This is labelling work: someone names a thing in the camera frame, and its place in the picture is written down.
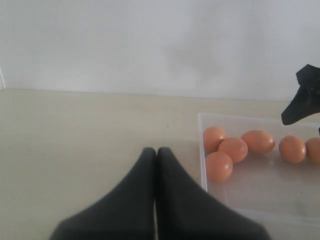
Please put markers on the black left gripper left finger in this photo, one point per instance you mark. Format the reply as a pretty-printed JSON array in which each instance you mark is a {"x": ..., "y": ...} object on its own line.
[{"x": 125, "y": 213}]

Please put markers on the clear plastic drawer bin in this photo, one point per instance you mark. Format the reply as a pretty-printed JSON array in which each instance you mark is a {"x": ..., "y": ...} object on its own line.
[{"x": 282, "y": 196}]

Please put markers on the brown egg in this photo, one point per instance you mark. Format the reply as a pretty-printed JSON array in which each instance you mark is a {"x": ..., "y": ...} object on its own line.
[
  {"x": 292, "y": 149},
  {"x": 219, "y": 167},
  {"x": 212, "y": 138},
  {"x": 313, "y": 150},
  {"x": 259, "y": 141}
]

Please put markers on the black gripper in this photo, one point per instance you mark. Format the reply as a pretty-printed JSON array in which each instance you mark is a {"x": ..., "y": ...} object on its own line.
[{"x": 306, "y": 101}]

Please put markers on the brown egg second row left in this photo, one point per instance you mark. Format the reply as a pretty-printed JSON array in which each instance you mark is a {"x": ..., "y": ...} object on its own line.
[{"x": 236, "y": 148}]

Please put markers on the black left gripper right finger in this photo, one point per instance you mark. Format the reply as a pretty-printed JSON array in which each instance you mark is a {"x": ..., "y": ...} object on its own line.
[{"x": 185, "y": 211}]

